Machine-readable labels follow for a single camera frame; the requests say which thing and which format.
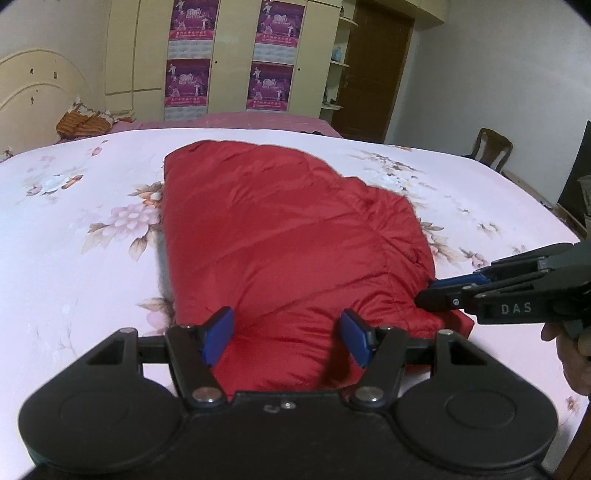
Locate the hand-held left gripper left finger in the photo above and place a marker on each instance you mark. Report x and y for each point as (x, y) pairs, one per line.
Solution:
(219, 334)

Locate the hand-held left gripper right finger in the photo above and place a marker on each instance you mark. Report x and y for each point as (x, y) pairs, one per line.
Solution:
(355, 337)

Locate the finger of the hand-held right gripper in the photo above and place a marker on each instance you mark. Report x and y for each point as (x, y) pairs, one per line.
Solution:
(443, 299)
(461, 279)

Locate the red down jacket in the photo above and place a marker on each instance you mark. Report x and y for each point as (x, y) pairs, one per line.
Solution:
(286, 230)

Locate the person's right hand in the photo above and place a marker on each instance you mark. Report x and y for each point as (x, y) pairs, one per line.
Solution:
(575, 364)

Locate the black flat panel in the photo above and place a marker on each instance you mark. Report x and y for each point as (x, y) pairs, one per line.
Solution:
(577, 198)

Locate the brown wooden chair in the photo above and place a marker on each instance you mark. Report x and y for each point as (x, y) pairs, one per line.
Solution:
(492, 134)

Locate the floral white bed sheet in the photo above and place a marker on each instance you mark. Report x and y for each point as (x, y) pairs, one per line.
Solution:
(69, 277)

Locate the pink bed cover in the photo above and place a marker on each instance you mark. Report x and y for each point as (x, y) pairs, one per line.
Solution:
(258, 121)

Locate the brown wooden door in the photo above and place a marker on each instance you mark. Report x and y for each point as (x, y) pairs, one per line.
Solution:
(374, 69)

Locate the cream corner shelf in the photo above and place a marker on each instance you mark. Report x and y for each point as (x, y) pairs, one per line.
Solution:
(339, 74)

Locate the orange woven pillow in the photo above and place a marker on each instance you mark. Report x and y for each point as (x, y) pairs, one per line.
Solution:
(78, 124)

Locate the pale blue shelf ornament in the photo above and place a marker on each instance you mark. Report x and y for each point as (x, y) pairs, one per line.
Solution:
(337, 53)

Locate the cream wardrobe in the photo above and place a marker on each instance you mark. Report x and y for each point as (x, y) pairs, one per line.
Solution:
(231, 69)

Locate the cream bed headboard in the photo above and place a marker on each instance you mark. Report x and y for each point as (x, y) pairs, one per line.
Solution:
(32, 101)

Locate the purple wall poster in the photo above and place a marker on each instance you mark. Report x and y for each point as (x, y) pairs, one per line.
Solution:
(279, 23)
(187, 83)
(270, 87)
(196, 21)

